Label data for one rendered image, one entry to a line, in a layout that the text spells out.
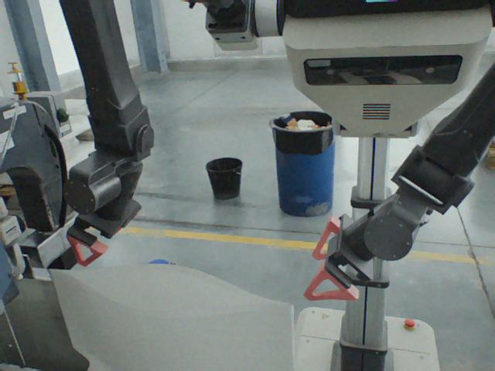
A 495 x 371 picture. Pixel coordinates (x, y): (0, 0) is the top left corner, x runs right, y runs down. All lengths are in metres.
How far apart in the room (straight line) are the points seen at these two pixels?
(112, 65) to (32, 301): 1.08
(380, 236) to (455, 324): 1.80
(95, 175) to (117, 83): 0.13
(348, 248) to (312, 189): 2.34
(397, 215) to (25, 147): 0.67
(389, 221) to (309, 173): 2.38
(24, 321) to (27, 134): 0.88
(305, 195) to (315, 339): 1.41
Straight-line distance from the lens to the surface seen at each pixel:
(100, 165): 0.65
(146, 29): 9.43
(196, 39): 9.27
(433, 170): 0.58
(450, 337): 2.25
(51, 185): 0.96
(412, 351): 1.77
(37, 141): 0.92
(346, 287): 0.62
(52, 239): 0.97
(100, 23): 0.58
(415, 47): 0.88
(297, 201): 3.00
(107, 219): 0.75
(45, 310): 1.55
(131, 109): 0.64
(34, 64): 6.83
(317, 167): 2.89
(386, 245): 0.54
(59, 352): 1.66
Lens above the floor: 1.50
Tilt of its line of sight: 24 degrees down
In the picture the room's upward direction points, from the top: 4 degrees counter-clockwise
